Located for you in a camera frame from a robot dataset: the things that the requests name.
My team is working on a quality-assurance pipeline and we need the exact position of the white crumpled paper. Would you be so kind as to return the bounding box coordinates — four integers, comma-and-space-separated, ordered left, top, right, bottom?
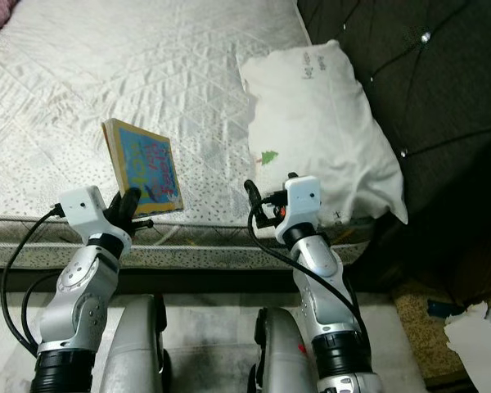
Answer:
442, 301, 491, 390

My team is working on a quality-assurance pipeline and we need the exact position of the silver robot leg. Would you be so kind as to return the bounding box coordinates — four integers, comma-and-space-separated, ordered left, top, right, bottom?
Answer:
250, 307, 320, 393
98, 295, 173, 393

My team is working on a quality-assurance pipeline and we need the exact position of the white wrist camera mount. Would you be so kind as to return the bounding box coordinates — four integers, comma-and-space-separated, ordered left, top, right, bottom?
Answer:
59, 185, 128, 246
282, 175, 324, 234

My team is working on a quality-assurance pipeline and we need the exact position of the silver right robot leg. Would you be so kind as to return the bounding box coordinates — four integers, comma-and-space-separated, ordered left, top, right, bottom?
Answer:
250, 307, 320, 393

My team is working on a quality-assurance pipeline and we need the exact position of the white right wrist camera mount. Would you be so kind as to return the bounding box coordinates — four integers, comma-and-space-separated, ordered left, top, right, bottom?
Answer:
282, 175, 324, 234

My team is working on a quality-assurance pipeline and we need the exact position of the colourful children's book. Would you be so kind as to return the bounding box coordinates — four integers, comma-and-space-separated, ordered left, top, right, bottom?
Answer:
102, 118, 185, 215

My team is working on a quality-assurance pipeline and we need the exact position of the grey quilted mattress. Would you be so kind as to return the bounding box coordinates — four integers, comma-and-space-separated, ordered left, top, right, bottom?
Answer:
0, 0, 377, 271

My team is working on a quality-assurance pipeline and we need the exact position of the white pillow with green print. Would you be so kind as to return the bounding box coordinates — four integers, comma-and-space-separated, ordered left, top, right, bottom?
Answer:
237, 39, 410, 226

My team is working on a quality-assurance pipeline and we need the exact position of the dark tufted headboard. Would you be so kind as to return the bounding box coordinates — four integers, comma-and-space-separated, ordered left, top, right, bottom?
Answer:
296, 0, 491, 304

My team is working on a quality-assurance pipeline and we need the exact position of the dark blue small object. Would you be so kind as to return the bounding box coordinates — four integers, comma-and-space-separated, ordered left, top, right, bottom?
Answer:
426, 299, 463, 318

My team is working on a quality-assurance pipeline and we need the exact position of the silver left robot leg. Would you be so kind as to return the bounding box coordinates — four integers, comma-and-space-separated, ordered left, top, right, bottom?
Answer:
98, 295, 173, 393

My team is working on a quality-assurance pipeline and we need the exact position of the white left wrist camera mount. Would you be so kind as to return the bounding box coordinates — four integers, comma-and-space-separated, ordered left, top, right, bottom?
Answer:
59, 185, 128, 246

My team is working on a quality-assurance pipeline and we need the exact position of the brown textured rug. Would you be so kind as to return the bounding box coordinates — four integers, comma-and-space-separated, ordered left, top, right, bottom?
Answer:
393, 282, 491, 386

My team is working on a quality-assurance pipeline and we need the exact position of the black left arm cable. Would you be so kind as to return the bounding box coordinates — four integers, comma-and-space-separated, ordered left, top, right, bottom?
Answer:
0, 205, 66, 357

